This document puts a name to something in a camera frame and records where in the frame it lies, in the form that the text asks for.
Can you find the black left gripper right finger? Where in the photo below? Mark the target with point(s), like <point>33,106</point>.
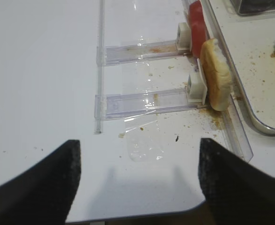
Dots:
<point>236,192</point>

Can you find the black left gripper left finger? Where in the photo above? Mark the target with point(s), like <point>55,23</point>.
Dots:
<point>43,194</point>

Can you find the upright tomato slice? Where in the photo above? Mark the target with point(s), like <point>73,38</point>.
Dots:
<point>198,28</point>

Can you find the clear channel lower left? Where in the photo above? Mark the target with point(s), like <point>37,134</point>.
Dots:
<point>110,107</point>

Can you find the clear channel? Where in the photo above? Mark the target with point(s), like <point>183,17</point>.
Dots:
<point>115,55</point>
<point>110,107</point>

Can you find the white pusher block lower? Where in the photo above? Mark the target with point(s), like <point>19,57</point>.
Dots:
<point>197,87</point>

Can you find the white pusher block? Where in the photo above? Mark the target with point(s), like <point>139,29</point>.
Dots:
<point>197,87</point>
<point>183,40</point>

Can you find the upright bun half left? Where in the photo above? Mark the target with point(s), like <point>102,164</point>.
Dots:
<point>217,74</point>

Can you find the white metal tray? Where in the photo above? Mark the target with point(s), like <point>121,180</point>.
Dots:
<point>249,44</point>

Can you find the clear channel upper left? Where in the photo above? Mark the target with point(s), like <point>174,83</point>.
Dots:
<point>115,55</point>

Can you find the clear tape piece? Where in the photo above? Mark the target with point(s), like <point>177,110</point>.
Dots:
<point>142,132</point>

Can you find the white pusher block upper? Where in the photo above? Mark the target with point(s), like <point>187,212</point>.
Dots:
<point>183,40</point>

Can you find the clear plastic box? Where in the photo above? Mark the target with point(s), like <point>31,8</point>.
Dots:
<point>253,7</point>

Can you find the clear rail left of tray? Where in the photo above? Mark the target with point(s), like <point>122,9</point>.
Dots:
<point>232,129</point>

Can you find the clear rail far left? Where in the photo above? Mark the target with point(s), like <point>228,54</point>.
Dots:
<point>100,67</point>

